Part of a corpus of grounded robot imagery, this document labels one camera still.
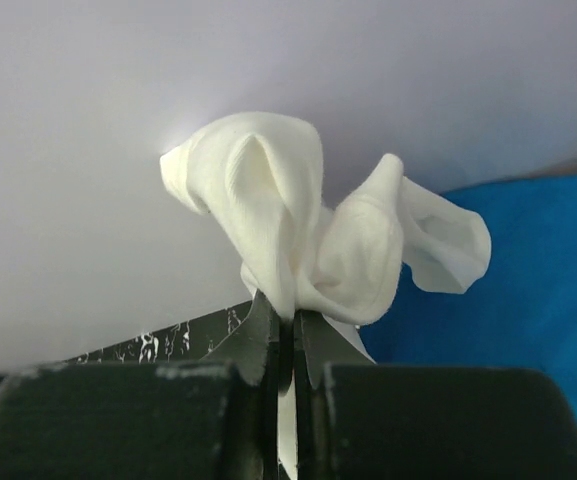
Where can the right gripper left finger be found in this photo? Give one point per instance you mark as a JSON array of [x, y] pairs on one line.
[[212, 418]]

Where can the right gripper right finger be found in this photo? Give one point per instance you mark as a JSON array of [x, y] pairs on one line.
[[359, 420]]

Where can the white t shirt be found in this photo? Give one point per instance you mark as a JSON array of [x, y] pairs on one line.
[[260, 176]]

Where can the folded blue t shirt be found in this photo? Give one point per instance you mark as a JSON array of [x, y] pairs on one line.
[[521, 313]]

